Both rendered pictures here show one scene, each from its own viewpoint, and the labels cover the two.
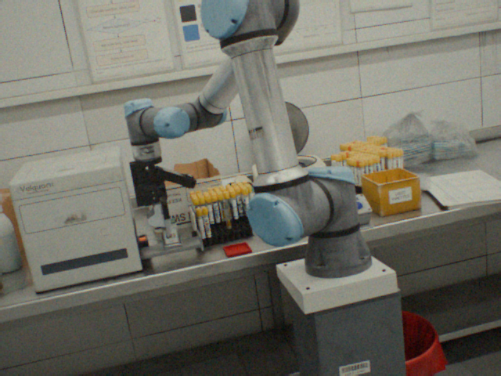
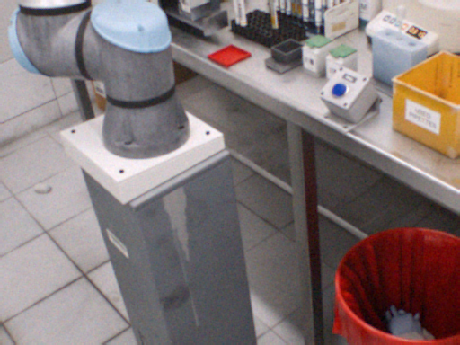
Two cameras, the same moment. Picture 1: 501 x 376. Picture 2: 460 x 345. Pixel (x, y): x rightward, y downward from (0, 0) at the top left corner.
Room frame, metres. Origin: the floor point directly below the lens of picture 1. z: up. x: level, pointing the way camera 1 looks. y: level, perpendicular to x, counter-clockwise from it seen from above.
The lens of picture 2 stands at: (0.96, -1.13, 1.54)
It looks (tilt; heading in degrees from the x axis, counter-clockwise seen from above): 37 degrees down; 67
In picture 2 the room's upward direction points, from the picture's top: 8 degrees counter-clockwise
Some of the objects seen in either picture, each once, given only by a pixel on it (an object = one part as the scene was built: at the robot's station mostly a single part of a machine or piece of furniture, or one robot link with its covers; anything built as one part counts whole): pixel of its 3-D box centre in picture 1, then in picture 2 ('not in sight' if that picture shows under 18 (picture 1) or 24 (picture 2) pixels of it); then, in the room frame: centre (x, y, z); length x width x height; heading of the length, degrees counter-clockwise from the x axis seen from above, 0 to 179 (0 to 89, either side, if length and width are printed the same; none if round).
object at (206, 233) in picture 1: (219, 219); (265, 11); (1.60, 0.09, 0.93); 0.17 x 0.09 x 0.11; 101
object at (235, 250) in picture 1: (237, 249); (229, 56); (1.48, 0.05, 0.88); 0.07 x 0.07 x 0.01; 11
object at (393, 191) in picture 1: (391, 191); (447, 103); (1.65, -0.43, 0.93); 0.13 x 0.13 x 0.10; 10
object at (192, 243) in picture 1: (163, 244); (190, 9); (1.49, 0.25, 0.92); 0.21 x 0.07 x 0.05; 101
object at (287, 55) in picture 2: not in sight; (288, 54); (1.57, -0.05, 0.89); 0.09 x 0.05 x 0.04; 8
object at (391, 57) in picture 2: not in sight; (398, 63); (1.68, -0.27, 0.92); 0.10 x 0.07 x 0.10; 96
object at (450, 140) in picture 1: (449, 137); not in sight; (2.17, -0.80, 0.94); 0.20 x 0.17 x 0.14; 75
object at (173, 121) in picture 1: (170, 121); not in sight; (1.42, 0.16, 1.26); 0.11 x 0.11 x 0.08; 43
